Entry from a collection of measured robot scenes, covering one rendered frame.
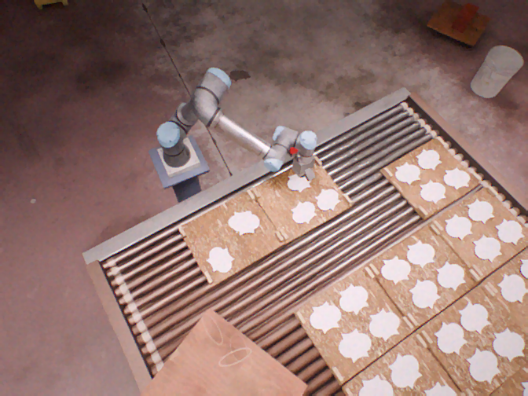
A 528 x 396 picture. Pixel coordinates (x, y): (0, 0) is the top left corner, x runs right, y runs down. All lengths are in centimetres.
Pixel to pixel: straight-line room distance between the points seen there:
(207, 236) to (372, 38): 307
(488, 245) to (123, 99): 307
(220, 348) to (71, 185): 214
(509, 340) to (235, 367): 120
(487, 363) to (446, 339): 18
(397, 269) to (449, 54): 296
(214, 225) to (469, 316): 125
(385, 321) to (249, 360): 63
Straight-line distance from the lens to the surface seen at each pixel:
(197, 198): 204
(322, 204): 201
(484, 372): 202
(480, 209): 228
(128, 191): 324
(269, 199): 200
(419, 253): 204
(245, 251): 188
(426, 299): 197
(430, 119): 251
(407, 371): 188
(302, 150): 176
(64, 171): 352
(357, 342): 183
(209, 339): 169
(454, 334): 199
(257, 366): 167
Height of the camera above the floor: 271
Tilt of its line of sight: 62 degrees down
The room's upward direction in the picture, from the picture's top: 3 degrees clockwise
